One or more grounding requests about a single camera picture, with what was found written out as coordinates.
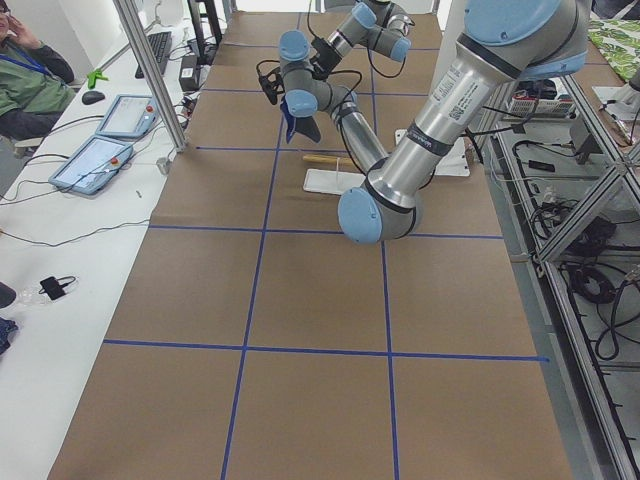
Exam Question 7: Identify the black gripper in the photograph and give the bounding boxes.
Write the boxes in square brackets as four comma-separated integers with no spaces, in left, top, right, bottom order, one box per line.
[310,36,342,80]

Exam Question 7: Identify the blue grey microfibre towel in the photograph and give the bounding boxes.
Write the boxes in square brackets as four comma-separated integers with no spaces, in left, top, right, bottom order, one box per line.
[280,100,321,144]

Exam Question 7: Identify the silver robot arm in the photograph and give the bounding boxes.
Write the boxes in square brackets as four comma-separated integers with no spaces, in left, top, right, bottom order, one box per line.
[278,30,388,174]
[338,1,590,244]

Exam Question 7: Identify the left wooden rack rod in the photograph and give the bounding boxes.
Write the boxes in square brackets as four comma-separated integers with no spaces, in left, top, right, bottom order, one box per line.
[303,154,353,165]

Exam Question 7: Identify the white towel rack base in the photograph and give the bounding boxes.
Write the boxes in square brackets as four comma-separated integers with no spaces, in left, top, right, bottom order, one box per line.
[303,169,364,196]

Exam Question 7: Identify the black keyboard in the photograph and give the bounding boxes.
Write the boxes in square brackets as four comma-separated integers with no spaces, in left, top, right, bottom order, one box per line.
[146,31,172,76]

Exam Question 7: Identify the upper teach pendant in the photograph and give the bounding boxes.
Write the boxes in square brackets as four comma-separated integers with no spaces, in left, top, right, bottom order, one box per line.
[96,94,157,139]

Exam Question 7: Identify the teach pendant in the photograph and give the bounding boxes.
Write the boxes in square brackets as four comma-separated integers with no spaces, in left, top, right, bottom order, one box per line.
[96,94,157,139]
[48,135,133,196]

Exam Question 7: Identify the black computer mouse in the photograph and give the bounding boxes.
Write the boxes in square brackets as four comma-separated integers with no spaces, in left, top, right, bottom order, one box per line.
[81,90,106,106]

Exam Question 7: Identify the lower teach pendant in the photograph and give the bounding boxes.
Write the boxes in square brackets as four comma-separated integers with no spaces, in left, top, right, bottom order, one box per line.
[48,135,133,196]

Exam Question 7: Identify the seated person green jacket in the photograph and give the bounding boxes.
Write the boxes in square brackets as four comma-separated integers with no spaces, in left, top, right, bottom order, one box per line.
[1,2,75,141]

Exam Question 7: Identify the small black device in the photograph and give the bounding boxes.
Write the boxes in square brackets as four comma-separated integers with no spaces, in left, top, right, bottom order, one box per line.
[39,275,77,301]

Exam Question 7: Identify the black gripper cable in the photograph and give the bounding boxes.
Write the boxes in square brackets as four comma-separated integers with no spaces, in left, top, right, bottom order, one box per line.
[255,58,363,109]

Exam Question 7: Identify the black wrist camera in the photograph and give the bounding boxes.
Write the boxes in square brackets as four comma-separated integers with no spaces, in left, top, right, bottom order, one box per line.
[256,67,285,105]

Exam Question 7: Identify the white pedestal column base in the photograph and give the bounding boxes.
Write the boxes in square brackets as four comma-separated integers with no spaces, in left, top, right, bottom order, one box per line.
[385,1,488,185]

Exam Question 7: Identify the aluminium frame post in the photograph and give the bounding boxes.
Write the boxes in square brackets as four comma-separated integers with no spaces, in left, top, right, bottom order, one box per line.
[113,0,187,153]

